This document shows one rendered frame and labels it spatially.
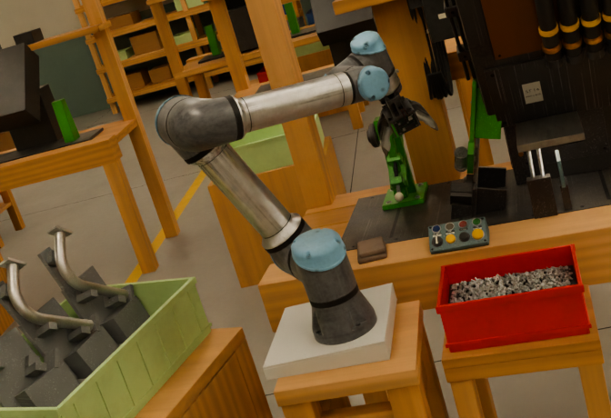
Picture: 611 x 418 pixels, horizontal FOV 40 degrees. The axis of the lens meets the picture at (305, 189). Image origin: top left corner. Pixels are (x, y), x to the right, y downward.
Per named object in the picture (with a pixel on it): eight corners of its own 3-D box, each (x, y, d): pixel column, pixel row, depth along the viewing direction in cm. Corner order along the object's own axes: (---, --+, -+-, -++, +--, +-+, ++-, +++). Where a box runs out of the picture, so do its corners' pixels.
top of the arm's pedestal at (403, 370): (420, 385, 178) (415, 369, 177) (277, 407, 186) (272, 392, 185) (424, 313, 208) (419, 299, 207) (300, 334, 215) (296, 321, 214)
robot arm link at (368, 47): (340, 45, 201) (365, 24, 202) (356, 81, 207) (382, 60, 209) (358, 53, 195) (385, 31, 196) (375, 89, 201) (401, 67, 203)
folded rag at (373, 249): (387, 258, 223) (385, 248, 222) (358, 265, 224) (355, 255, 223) (385, 243, 232) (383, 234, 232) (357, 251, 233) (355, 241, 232)
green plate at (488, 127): (498, 158, 227) (504, 81, 220) (467, 156, 229) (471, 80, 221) (499, 145, 238) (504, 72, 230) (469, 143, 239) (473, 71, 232)
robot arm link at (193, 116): (174, 107, 166) (388, 53, 183) (161, 104, 176) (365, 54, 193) (187, 164, 169) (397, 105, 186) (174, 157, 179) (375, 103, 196)
